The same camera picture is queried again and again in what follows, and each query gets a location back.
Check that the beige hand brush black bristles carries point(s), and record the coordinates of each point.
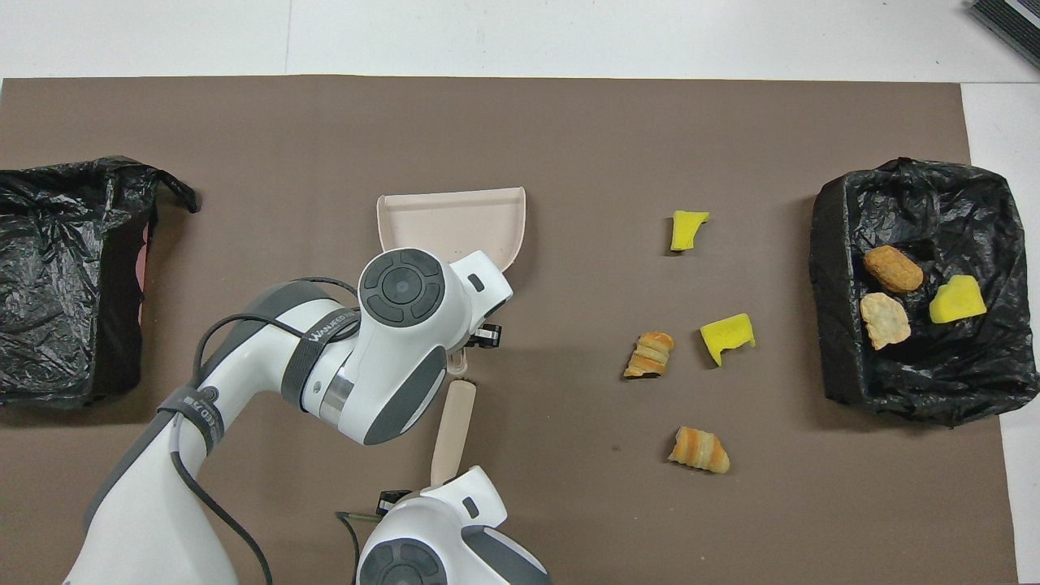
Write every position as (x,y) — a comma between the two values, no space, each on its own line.
(451,431)

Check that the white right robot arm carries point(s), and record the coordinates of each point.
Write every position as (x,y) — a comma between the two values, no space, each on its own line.
(455,504)

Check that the small yellow sponge wedge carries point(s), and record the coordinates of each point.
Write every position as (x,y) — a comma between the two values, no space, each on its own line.
(687,230)

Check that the black ribbed panel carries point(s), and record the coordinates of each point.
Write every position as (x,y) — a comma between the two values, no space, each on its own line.
(1011,20)

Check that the brown paper table mat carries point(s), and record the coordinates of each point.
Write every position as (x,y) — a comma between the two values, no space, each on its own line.
(520,122)

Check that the brown oval bread roll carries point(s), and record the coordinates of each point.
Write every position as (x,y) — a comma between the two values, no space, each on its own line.
(892,270)

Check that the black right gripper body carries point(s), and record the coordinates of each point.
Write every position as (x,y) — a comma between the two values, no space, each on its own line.
(392,499)

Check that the pale bread piece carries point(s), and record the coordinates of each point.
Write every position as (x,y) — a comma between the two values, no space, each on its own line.
(886,321)

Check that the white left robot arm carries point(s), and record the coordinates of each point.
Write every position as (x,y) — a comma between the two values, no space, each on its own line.
(406,325)

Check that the notched yellow sponge chunk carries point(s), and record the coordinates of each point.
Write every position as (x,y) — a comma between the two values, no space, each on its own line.
(725,335)

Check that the black bag lined pink bin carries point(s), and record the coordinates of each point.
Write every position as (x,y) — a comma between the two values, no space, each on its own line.
(57,276)

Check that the striped croissant piece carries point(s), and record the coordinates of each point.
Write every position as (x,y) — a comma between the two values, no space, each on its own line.
(650,355)
(699,451)

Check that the beige plastic dustpan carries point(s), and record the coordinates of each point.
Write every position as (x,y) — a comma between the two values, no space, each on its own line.
(447,219)

